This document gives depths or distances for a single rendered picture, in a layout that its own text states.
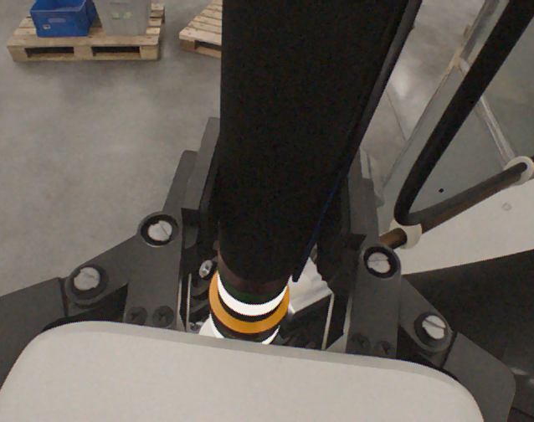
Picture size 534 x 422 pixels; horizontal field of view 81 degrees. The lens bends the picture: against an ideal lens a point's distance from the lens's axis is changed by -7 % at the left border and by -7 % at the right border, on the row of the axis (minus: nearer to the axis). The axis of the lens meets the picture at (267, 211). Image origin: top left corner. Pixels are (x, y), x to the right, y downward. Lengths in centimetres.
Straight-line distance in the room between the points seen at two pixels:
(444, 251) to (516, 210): 11
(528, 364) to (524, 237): 32
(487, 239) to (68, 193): 203
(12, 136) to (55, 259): 105
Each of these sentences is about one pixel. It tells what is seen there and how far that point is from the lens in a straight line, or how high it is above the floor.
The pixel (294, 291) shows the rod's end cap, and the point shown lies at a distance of 22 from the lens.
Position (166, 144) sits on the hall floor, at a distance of 232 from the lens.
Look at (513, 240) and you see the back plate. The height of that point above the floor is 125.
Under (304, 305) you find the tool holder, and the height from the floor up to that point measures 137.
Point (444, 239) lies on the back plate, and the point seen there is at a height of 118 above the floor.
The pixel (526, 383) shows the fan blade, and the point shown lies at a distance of 22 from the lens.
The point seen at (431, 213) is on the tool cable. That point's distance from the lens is 27.
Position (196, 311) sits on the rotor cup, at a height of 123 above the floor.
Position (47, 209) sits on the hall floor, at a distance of 216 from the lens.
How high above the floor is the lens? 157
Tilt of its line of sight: 53 degrees down
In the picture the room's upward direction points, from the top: 11 degrees clockwise
